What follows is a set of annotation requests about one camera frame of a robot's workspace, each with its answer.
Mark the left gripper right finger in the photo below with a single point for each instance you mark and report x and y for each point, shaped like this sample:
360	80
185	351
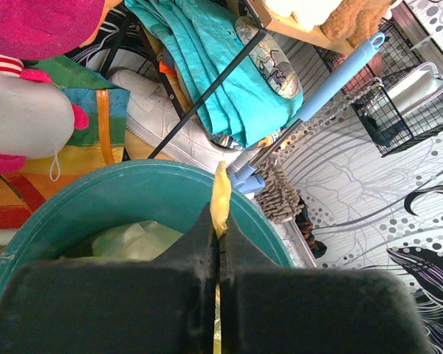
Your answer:
266	308

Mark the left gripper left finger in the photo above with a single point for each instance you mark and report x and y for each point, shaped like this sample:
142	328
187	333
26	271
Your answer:
34	315

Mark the yellow translucent trash bag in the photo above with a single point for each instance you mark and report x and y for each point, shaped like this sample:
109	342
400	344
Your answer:
219	199

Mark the light blue floor squeegee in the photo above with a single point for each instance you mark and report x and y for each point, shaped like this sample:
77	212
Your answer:
244	180

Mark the white sneakers pair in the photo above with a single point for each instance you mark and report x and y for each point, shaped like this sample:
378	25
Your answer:
151	116

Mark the pink round plush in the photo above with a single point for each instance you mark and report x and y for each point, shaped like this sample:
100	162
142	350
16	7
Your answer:
36	118

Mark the brown teddy bear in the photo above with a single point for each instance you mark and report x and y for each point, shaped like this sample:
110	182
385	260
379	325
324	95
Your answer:
356	20

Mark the magenta cloth hat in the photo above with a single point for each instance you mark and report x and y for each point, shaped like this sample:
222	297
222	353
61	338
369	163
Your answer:
34	30

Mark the bristle broom with handle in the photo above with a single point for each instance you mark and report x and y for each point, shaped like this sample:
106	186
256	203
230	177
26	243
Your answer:
281	202

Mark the black wire basket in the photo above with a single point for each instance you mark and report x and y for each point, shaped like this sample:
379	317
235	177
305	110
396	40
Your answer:
396	59

